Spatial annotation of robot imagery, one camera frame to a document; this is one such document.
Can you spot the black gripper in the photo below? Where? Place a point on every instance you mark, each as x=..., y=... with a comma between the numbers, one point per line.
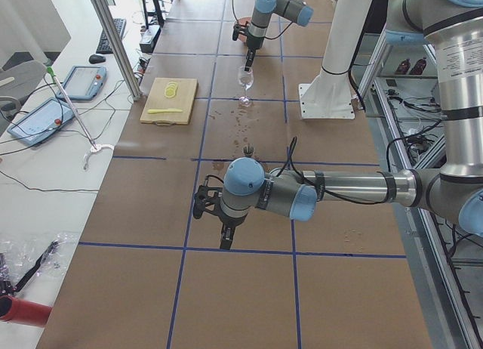
x=252, y=43
x=229, y=221

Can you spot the white pedestal column base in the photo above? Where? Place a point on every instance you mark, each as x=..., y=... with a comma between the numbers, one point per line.
x=329, y=95

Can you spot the yellow plastic knife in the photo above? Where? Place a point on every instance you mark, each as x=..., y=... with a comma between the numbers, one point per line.
x=168, y=110

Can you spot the black computer mouse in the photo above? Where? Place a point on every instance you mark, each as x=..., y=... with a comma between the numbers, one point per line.
x=96, y=59

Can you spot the blue teach pendant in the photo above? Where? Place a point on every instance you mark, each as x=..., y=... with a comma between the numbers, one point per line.
x=41, y=123
x=83, y=83

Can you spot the bamboo cutting board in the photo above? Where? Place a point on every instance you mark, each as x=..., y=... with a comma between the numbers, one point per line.
x=184, y=100

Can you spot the silver reacher grabber stick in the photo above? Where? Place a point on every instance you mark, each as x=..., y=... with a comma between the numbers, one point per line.
x=95, y=147

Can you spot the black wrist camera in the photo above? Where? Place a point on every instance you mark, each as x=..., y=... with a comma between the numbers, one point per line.
x=239, y=32
x=207, y=198

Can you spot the blue teach pendant near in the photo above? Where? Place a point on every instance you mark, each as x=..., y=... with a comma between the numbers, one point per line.
x=41, y=123

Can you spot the aluminium frame post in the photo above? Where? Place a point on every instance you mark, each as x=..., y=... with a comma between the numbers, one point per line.
x=103, y=12

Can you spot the blue teach pendant far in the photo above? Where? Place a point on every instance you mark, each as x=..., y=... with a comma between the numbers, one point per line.
x=83, y=83

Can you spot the clear plastic bag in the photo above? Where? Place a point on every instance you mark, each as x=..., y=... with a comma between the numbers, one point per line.
x=24, y=258

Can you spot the pink bowl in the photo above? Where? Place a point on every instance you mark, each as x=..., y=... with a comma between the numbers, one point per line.
x=242, y=21

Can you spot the steel double jigger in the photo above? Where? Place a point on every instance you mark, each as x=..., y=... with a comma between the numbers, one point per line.
x=248, y=150

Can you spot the red cylinder bottle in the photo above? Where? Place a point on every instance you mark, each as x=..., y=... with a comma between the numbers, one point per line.
x=15, y=310

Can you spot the clear wine glass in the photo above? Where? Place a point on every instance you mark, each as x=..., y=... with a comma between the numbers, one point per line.
x=246, y=81

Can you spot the grey office chair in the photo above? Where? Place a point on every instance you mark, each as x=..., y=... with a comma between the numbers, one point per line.
x=18, y=82

